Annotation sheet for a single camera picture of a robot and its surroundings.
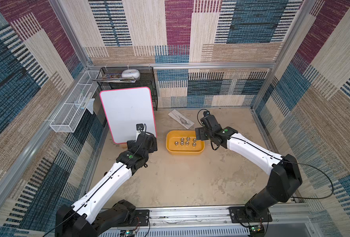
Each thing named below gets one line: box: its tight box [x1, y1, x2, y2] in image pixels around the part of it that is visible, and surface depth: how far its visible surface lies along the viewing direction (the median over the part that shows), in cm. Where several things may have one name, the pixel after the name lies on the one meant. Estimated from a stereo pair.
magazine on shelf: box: [91, 73, 136, 83], surface depth 82 cm
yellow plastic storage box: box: [165, 129, 206, 156], surface depth 101 cm
